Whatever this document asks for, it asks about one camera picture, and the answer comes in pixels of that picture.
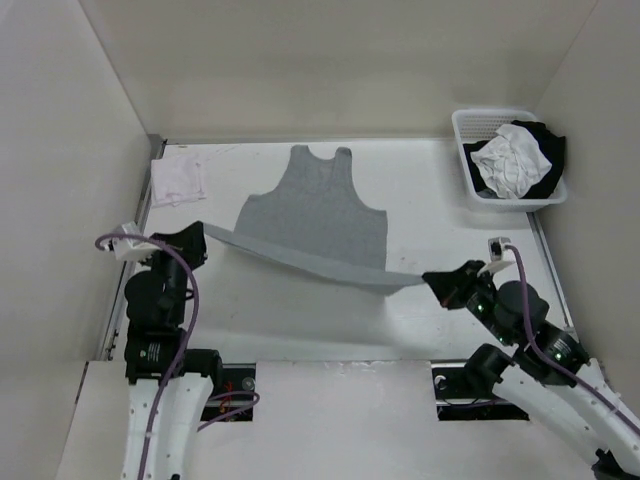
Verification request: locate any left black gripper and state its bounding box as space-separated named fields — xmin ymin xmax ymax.
xmin=139 ymin=220 xmax=209 ymax=323

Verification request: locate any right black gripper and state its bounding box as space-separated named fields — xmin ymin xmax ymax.
xmin=421 ymin=258 xmax=514 ymax=345

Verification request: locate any grey tank top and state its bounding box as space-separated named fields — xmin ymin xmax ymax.
xmin=204 ymin=145 xmax=423 ymax=295

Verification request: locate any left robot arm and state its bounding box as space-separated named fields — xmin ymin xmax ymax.
xmin=121 ymin=222 xmax=225 ymax=479

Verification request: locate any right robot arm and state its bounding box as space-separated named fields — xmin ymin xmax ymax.
xmin=422 ymin=261 xmax=639 ymax=479

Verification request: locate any folded white tank top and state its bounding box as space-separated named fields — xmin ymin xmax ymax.
xmin=151 ymin=154 xmax=206 ymax=207

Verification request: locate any white tank top in basket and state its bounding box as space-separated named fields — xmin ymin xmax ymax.
xmin=464 ymin=123 xmax=552 ymax=200

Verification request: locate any black tank top in basket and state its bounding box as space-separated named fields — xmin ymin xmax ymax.
xmin=462 ymin=118 xmax=568 ymax=200

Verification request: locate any white plastic laundry basket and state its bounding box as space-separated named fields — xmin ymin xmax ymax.
xmin=451 ymin=108 xmax=568 ymax=213

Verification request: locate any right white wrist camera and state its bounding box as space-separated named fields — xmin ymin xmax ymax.
xmin=477 ymin=237 xmax=515 ymax=277

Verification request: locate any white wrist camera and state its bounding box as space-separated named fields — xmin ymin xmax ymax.
xmin=477 ymin=237 xmax=515 ymax=277
xmin=109 ymin=221 xmax=158 ymax=262

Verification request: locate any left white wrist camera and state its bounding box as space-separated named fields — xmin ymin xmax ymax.
xmin=109 ymin=221 xmax=158 ymax=262

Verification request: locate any left metal table rail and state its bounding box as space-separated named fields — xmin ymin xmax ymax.
xmin=102 ymin=133 xmax=167 ymax=361

